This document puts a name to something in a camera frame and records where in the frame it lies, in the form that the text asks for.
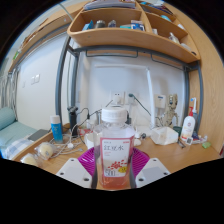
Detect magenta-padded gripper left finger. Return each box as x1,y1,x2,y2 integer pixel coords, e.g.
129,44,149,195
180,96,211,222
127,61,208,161
55,146,100,190

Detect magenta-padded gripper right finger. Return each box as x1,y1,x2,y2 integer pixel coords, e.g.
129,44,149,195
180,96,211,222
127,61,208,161
129,147,172,190

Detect clear bottle with pink drink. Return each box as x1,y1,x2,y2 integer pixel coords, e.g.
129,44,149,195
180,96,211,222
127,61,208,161
93,105,136,191

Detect white tissue box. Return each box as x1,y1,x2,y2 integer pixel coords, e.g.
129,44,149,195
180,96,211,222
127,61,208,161
150,125,179,146

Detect blue tube with white cap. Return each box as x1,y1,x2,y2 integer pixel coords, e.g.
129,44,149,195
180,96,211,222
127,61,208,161
49,114,64,144

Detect dark green jar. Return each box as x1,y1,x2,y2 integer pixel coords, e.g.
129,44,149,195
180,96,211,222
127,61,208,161
172,125,183,136

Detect grey phone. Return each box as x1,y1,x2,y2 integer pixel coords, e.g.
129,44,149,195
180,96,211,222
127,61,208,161
27,128,50,142

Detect black electric shaver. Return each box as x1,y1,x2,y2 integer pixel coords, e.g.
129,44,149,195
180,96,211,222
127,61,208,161
67,105,80,138

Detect white pump lotion bottle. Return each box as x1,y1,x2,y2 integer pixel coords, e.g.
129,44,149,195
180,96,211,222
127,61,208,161
179,106,197,144

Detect tree-creature figurine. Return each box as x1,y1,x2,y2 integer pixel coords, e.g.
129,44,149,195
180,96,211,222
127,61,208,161
156,93,179,128

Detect bed with teal bedding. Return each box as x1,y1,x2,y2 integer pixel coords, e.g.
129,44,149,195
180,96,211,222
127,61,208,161
0,106,38,158

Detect white desk lamp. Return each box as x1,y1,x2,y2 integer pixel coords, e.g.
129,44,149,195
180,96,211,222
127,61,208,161
94,64,156,126

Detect white spray bottle, blue nozzle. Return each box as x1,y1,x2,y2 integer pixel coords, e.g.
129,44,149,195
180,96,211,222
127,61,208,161
189,97,198,124

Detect wooden shelf unit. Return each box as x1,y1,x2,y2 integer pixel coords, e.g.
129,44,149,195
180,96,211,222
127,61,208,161
67,0,202,64

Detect white charging cables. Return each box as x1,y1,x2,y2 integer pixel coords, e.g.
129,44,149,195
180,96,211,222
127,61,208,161
49,133,88,158

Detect white wall box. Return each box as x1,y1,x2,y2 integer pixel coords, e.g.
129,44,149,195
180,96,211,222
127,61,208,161
153,94,167,109

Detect black plug with cable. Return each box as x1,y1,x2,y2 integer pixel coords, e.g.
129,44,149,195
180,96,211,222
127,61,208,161
128,93,153,118

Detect white wall socket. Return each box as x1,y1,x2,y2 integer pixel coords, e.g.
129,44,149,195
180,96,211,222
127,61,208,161
111,91,126,105

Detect grey metal desk frame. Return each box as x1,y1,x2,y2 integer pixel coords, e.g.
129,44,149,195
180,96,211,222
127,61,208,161
54,34,204,134

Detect white wall light switches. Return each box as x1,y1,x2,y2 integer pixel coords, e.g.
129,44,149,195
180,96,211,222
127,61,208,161
30,73,41,85

